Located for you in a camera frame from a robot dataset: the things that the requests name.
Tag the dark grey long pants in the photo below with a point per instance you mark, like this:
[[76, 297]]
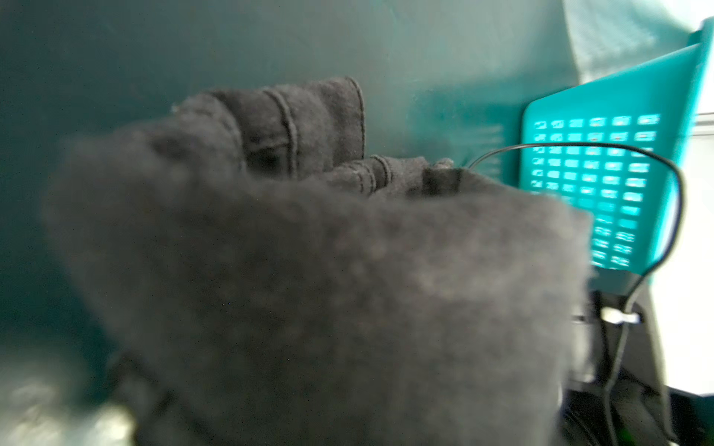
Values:
[[267, 283]]

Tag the teal plastic basket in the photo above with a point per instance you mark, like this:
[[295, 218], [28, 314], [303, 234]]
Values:
[[590, 146]]

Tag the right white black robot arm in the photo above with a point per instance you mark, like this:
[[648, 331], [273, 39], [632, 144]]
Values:
[[639, 417]]

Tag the green table mat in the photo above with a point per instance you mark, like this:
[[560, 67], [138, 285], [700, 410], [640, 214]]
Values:
[[440, 78]]

